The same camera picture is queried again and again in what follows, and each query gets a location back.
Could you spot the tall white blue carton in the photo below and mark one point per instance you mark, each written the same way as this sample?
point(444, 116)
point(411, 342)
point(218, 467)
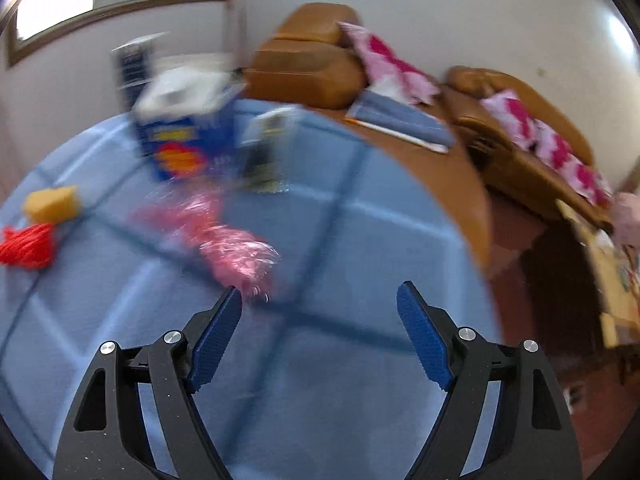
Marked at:
point(133, 65)

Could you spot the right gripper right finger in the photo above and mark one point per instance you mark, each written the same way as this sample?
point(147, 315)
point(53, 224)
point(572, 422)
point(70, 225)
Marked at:
point(504, 415)

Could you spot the pink floral cushion on armchair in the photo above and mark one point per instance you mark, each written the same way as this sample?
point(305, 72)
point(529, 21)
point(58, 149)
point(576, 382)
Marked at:
point(386, 73)

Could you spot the brown leather sofa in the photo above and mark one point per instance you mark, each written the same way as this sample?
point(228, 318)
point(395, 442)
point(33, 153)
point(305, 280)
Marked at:
point(503, 166)

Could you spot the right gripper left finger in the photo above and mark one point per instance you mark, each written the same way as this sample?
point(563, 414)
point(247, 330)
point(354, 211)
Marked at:
point(133, 415)

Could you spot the pink floral cushion on sofa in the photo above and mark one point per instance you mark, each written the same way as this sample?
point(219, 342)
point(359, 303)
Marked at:
point(513, 117)

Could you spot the pink right curtain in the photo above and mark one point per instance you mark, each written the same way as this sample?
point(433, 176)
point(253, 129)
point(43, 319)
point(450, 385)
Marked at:
point(234, 36)

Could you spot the red yarn bundle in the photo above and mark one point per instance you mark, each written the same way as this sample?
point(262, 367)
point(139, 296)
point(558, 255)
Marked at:
point(31, 248)

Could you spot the blue plaid tablecloth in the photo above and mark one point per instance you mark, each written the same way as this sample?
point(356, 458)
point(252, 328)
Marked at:
point(319, 381)

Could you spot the pink shiny plastic wrapper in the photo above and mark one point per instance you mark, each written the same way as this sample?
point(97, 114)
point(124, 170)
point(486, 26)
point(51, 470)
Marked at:
point(192, 214)

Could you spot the folded blue cloth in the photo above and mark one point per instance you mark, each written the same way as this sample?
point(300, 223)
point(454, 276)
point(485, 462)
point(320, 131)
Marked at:
point(403, 121)

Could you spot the brown leather armchair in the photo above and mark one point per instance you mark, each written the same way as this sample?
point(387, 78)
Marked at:
point(308, 60)

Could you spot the blue milk carton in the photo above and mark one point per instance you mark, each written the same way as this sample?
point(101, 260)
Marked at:
point(185, 120)

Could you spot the yellow sponge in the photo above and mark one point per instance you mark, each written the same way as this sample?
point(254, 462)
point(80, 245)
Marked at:
point(52, 205)

